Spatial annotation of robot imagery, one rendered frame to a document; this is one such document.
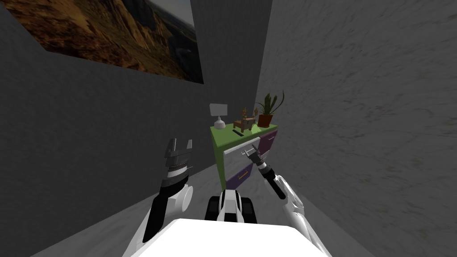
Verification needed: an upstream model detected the green dresser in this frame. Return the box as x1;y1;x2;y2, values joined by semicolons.
210;123;279;192

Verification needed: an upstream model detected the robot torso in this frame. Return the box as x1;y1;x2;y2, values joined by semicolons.
131;189;333;257

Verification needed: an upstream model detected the green plant in brown pot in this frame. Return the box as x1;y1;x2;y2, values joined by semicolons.
254;90;286;129

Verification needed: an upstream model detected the brown landscape wall picture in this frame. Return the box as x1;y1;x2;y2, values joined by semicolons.
0;0;204;85

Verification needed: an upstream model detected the white table lamp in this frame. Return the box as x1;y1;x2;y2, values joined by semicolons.
209;103;229;130

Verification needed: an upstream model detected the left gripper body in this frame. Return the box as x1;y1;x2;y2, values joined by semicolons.
164;147;194;170

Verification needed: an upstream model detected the grey drawer front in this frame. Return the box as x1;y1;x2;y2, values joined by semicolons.
223;137;264;180

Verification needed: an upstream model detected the purple drawer front pale handle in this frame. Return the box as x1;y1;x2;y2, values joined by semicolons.
258;130;279;158

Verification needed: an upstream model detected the purple drawer front orange handle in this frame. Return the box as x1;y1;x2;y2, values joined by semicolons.
226;165;260;191

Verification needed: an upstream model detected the brown wooden figure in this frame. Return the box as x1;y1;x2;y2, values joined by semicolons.
233;108;258;134

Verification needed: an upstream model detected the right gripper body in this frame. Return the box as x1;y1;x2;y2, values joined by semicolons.
249;149;267;168

